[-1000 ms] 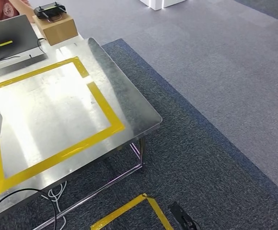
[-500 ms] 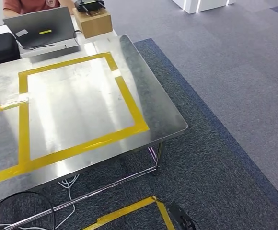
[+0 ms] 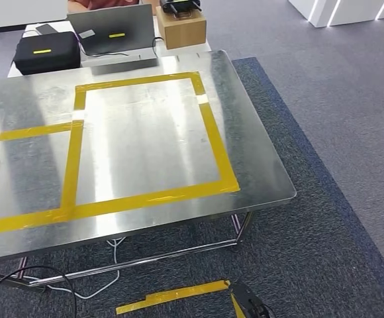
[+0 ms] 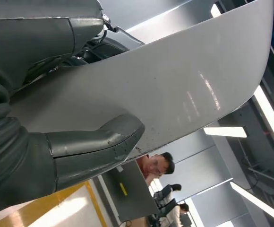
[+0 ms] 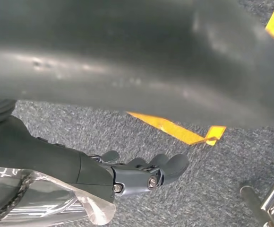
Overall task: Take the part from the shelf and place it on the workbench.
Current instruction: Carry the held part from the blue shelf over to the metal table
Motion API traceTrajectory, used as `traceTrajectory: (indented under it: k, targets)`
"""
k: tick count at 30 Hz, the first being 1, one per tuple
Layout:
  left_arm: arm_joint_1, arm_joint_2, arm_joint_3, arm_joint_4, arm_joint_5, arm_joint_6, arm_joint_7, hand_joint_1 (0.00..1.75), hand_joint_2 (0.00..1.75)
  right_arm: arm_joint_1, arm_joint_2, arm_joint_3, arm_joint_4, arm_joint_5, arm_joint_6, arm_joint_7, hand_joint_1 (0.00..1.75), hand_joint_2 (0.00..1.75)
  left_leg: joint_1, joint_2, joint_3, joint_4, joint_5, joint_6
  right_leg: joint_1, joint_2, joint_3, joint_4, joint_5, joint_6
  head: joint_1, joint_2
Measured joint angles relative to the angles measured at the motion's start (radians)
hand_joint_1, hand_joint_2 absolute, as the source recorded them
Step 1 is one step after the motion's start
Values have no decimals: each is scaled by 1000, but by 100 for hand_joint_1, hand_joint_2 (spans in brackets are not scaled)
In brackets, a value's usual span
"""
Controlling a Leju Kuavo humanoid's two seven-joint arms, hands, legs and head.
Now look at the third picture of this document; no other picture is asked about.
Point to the white table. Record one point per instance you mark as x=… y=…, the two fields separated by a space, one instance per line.
x=185 y=52

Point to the white lit plinth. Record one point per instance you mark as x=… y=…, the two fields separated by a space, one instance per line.
x=320 y=13

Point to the black router with antennas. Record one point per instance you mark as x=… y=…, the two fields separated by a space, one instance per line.
x=179 y=5

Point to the steel workbench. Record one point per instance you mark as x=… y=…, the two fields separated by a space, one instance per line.
x=244 y=153

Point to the cardboard box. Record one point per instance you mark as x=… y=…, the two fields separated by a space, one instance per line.
x=182 y=30

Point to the grey laptop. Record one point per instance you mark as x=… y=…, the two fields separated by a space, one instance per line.
x=129 y=22

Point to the black case with yellow label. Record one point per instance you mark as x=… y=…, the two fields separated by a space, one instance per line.
x=46 y=61

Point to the dark phone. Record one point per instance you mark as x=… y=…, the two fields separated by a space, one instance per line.
x=46 y=29

